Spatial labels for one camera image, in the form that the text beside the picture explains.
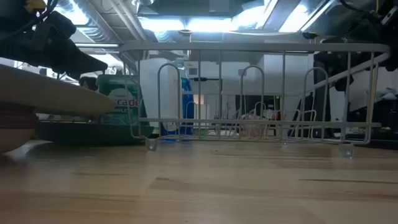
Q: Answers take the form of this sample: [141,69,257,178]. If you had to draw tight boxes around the blue dish soap bottle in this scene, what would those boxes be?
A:
[160,77,195,142]

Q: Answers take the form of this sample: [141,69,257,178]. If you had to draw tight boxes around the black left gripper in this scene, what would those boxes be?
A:
[0,11,108,80]

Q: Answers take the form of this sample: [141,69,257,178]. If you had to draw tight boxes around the green Cascade detergent tub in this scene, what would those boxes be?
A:
[96,73,147,125]

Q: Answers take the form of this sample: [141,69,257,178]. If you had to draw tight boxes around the purple plate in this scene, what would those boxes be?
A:
[0,104,39,130]

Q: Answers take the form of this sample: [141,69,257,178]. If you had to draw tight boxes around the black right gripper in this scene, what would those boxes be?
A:
[313,37,355,93]

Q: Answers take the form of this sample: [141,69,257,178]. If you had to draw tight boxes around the grey cup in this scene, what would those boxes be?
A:
[241,109,267,127]

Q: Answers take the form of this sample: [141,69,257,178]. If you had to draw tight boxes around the person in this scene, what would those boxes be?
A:
[79,72,99,91]

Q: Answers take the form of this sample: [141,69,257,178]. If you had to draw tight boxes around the white wire dish rack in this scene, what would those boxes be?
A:
[119,42,391,159]

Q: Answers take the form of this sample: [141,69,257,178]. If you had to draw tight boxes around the light grey plate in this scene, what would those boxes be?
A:
[0,64,116,118]

